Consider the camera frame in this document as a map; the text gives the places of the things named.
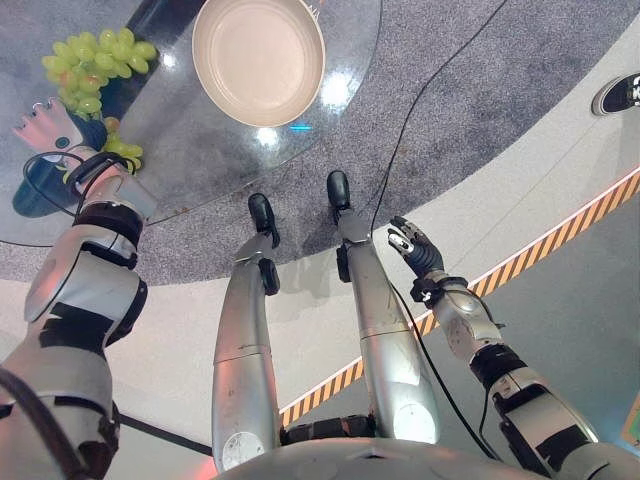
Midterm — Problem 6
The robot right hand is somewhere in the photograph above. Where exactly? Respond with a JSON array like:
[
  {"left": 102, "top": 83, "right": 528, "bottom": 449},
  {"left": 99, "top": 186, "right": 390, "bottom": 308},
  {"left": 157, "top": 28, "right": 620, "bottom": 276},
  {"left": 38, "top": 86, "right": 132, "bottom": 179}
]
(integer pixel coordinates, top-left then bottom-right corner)
[{"left": 386, "top": 215, "right": 447, "bottom": 276}]

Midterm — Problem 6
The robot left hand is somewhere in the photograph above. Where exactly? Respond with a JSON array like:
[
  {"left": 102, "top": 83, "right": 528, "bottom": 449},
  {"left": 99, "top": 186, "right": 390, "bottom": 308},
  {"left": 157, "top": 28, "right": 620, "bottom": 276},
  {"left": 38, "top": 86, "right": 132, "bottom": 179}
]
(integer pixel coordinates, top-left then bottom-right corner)
[{"left": 12, "top": 98, "right": 109, "bottom": 162}]

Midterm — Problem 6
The green grape bunch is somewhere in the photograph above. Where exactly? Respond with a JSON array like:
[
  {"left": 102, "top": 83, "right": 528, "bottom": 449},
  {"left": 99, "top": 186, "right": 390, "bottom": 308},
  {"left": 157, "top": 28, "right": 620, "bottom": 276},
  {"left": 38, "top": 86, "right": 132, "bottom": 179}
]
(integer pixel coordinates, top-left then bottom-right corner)
[{"left": 41, "top": 27, "right": 159, "bottom": 174}]

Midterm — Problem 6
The round beige plate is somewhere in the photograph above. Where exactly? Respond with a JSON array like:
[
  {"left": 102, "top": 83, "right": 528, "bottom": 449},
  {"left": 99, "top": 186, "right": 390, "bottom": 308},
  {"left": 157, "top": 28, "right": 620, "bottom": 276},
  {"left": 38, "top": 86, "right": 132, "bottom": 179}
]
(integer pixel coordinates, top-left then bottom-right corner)
[{"left": 191, "top": 0, "right": 328, "bottom": 128}]

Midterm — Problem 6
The silver robot right leg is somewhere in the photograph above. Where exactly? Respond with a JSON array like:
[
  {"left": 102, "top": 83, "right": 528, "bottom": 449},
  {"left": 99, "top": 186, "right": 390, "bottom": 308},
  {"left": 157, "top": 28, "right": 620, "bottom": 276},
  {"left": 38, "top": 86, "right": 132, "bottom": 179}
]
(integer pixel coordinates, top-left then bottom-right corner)
[{"left": 326, "top": 170, "right": 442, "bottom": 446}]

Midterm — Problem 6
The silver robot leg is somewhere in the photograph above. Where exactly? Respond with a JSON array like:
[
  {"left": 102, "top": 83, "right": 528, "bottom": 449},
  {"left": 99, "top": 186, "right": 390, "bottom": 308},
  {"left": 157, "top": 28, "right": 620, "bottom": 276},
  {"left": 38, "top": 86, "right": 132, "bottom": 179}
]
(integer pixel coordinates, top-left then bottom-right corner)
[
  {"left": 326, "top": 170, "right": 442, "bottom": 446},
  {"left": 211, "top": 192, "right": 283, "bottom": 474}
]

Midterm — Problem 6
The dark table base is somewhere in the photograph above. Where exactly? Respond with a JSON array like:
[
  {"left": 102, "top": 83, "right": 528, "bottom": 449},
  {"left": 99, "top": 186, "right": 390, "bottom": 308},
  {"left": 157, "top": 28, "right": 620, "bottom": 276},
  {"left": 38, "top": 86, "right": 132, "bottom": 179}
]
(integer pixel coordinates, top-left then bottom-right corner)
[{"left": 11, "top": 158, "right": 67, "bottom": 218}]

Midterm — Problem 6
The yellow black hazard tape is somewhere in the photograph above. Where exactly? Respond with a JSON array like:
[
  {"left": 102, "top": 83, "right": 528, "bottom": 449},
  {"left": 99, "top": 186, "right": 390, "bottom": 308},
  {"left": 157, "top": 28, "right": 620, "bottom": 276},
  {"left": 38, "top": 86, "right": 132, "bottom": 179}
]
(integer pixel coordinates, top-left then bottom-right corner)
[{"left": 279, "top": 166, "right": 640, "bottom": 429}]

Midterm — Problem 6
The silver robot left leg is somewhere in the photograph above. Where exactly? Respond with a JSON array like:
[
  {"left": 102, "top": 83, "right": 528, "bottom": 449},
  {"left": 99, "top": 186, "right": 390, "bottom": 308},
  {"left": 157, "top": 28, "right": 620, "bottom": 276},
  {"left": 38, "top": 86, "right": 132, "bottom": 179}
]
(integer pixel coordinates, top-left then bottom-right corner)
[{"left": 211, "top": 192, "right": 283, "bottom": 474}]

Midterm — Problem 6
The grey robot torso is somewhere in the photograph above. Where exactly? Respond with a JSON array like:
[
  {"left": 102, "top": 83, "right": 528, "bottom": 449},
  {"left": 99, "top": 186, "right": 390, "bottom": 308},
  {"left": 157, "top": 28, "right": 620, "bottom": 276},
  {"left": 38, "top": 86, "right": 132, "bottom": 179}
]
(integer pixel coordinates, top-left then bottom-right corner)
[{"left": 209, "top": 414, "right": 556, "bottom": 480}]

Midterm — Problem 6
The person's black white shoe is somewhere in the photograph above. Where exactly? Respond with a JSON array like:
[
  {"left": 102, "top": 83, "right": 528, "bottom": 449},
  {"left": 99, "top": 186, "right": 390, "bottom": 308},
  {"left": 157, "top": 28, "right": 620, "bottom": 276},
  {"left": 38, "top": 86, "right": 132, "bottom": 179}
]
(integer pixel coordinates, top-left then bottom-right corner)
[{"left": 590, "top": 72, "right": 640, "bottom": 118}]

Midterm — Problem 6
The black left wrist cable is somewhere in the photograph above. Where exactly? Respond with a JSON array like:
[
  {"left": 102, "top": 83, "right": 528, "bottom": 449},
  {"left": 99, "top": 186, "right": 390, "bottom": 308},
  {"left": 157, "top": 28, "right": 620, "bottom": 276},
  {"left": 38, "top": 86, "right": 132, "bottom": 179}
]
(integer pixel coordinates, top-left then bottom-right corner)
[{"left": 21, "top": 151, "right": 137, "bottom": 217}]

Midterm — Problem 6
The long black floor cable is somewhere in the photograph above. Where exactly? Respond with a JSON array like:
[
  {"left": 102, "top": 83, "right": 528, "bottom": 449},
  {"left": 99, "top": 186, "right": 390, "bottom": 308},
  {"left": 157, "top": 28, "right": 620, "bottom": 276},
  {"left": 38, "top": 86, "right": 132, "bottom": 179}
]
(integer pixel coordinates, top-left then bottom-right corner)
[{"left": 370, "top": 0, "right": 509, "bottom": 464}]

